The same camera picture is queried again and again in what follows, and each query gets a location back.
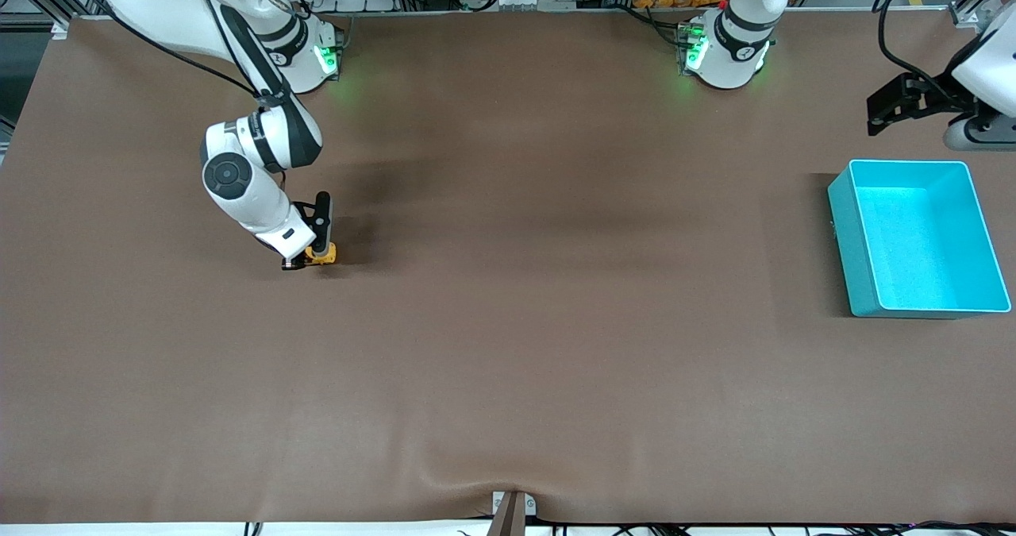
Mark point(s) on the white corner clamp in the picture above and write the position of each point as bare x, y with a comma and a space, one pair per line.
59, 29

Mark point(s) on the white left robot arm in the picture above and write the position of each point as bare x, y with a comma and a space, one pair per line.
734, 44

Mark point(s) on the yellow beetle toy car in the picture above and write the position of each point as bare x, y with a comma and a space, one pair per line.
324, 256

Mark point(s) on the metal table edge clamp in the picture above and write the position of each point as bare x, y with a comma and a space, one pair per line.
508, 516

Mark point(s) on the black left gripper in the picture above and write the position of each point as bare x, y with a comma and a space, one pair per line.
939, 99

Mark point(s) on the silver corner bracket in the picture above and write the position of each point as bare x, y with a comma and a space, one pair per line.
964, 17

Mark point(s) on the brown table mat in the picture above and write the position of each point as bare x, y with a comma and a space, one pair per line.
508, 321

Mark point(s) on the teal plastic bin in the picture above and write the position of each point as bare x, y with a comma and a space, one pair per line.
913, 242

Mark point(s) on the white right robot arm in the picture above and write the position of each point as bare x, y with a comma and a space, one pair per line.
238, 179

